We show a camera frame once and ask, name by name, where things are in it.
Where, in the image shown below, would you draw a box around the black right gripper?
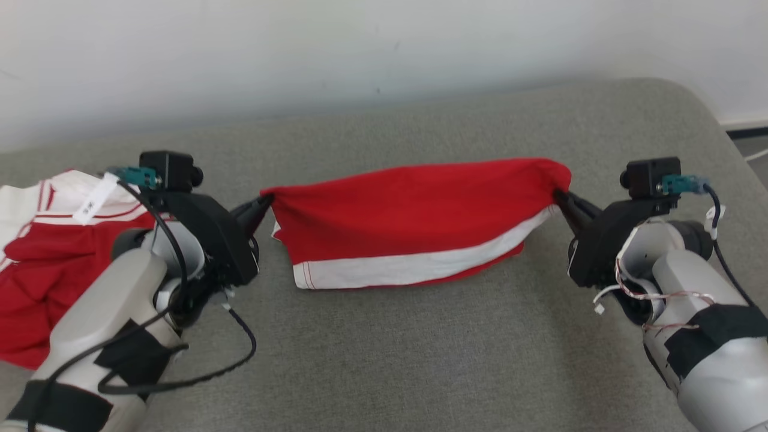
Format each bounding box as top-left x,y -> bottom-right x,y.
553,188 -> 679,289

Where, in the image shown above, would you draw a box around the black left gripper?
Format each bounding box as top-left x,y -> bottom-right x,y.
162,191 -> 276,287

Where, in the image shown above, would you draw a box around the red shorts with white stripe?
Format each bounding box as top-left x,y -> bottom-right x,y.
261,158 -> 572,291

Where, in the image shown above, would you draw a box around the red white basketball jersey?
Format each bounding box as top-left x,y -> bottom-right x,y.
0,170 -> 158,370

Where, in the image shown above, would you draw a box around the thin red white wires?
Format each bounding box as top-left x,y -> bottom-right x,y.
593,240 -> 716,332

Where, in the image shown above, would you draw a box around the teal right camera connector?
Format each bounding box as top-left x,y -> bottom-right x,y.
662,175 -> 709,196

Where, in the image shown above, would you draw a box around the teal camera connector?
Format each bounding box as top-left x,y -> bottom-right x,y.
108,166 -> 162,188
662,175 -> 709,196

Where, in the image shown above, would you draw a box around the teal left camera connector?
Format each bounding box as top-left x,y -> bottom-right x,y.
108,166 -> 162,188

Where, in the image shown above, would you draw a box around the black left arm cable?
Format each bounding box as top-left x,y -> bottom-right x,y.
27,180 -> 258,432

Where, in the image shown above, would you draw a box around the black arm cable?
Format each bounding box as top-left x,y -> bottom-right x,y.
702,183 -> 758,308
27,180 -> 258,432

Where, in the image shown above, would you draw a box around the small white cable tag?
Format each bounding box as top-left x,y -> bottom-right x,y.
705,205 -> 727,241

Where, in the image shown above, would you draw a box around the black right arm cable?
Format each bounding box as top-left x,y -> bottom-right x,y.
702,183 -> 758,308

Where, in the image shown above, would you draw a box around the white printed cable label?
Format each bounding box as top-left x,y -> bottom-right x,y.
73,172 -> 121,226

